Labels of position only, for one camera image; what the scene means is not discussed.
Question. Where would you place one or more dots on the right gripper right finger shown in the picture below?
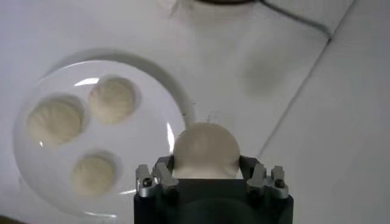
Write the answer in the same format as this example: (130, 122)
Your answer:
(259, 178)

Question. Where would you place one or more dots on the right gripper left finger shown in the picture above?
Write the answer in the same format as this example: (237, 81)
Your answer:
(163, 176)

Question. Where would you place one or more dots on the white steamed baozi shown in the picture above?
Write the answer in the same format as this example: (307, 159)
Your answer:
(205, 149)
(112, 100)
(55, 121)
(93, 173)

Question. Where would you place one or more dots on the white round plate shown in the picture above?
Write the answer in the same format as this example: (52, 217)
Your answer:
(137, 143)

